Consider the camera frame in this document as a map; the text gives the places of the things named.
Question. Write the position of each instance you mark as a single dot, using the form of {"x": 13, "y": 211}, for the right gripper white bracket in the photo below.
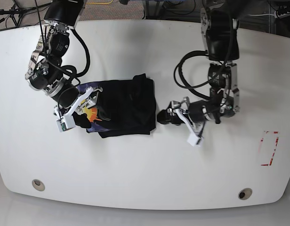
{"x": 70, "y": 106}

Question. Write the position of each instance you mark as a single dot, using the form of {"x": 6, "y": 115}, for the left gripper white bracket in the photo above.
{"x": 193, "y": 114}

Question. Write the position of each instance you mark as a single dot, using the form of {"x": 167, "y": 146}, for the black graphic T-shirt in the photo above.
{"x": 130, "y": 103}

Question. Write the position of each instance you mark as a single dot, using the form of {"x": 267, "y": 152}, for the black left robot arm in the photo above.
{"x": 219, "y": 95}

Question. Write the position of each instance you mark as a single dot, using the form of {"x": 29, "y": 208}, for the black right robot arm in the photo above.
{"x": 61, "y": 82}

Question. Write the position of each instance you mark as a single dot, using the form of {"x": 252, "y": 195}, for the left table grommet hole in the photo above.
{"x": 38, "y": 185}

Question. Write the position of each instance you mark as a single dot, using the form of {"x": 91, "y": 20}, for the table grommet hole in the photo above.
{"x": 245, "y": 194}
{"x": 38, "y": 185}

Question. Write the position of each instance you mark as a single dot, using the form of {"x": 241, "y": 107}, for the red tape rectangle marking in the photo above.
{"x": 267, "y": 147}

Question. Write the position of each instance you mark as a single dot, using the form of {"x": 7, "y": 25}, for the right table grommet hole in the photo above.
{"x": 245, "y": 194}

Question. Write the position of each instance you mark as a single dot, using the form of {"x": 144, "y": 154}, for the black tripod stand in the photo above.
{"x": 16, "y": 13}

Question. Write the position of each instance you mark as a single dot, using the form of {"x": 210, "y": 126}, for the white power strip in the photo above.
{"x": 282, "y": 12}

